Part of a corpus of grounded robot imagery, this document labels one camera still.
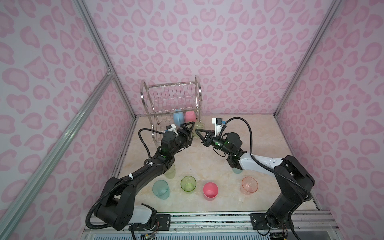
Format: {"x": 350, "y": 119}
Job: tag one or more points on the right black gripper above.
{"x": 205, "y": 140}

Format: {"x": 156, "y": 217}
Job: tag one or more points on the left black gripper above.
{"x": 186, "y": 136}

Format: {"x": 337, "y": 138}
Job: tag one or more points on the pink plastic cup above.
{"x": 190, "y": 116}
{"x": 210, "y": 191}

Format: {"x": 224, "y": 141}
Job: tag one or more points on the green plastic cup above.
{"x": 188, "y": 184}
{"x": 197, "y": 125}

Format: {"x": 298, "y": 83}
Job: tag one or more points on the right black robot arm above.
{"x": 293, "y": 179}

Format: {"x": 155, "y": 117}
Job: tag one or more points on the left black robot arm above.
{"x": 116, "y": 206}

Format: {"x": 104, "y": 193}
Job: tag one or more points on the yellow-green plastic cup left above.
{"x": 171, "y": 172}

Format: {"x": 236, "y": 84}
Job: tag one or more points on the teal plastic cup right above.
{"x": 237, "y": 171}

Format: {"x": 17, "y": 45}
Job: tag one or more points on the teal plastic cup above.
{"x": 237, "y": 171}
{"x": 161, "y": 189}

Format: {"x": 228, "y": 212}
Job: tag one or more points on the teal plastic cup left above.
{"x": 161, "y": 189}

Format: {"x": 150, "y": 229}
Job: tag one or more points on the clear peach plastic cup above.
{"x": 249, "y": 185}

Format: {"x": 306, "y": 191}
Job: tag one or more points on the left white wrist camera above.
{"x": 172, "y": 128}

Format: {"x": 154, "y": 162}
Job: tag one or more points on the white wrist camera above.
{"x": 218, "y": 123}
{"x": 172, "y": 128}

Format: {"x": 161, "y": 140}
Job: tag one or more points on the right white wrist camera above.
{"x": 218, "y": 123}

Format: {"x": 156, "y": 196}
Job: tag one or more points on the chrome wire dish rack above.
{"x": 163, "y": 100}

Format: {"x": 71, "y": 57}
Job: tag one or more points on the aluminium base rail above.
{"x": 308, "y": 225}

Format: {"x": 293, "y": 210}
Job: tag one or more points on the left aluminium frame beam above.
{"x": 21, "y": 204}

